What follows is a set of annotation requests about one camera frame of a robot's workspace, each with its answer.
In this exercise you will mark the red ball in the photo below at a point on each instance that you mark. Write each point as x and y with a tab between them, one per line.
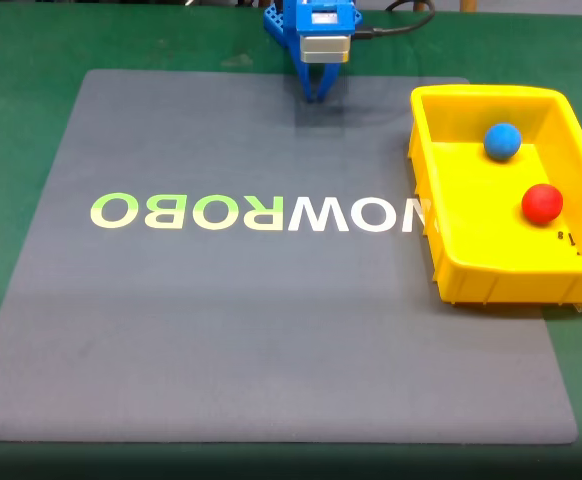
542	203

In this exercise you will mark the blue ball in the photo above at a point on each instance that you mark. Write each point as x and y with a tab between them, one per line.
502	142

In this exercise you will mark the yellow plastic bin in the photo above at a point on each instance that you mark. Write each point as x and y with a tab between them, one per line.
486	235

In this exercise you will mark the grey mat with lettering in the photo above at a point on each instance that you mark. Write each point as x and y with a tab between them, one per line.
251	310

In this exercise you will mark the silver camera box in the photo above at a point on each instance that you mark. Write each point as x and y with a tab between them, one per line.
325	49

